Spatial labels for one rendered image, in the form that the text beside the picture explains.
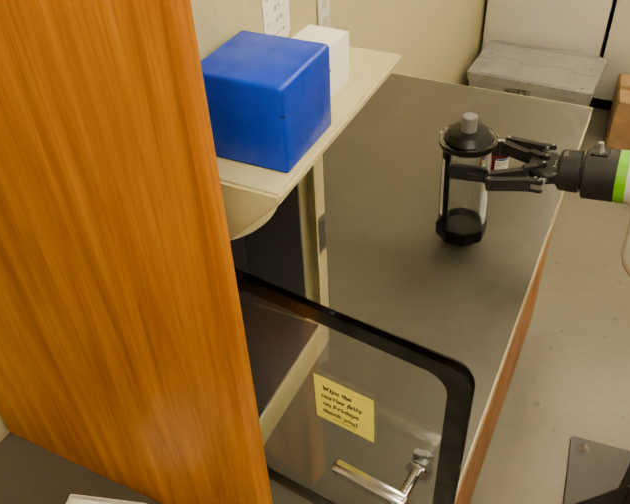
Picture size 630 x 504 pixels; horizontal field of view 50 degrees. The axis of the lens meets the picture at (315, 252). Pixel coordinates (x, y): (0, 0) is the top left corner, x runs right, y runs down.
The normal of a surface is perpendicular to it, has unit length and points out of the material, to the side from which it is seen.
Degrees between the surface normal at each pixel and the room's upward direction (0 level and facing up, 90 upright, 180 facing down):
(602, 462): 0
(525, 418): 0
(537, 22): 90
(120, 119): 90
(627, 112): 89
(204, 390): 90
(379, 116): 0
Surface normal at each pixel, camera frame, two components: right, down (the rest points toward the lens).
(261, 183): -0.04, -0.76
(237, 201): -0.44, 0.60
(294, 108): 0.90, 0.26
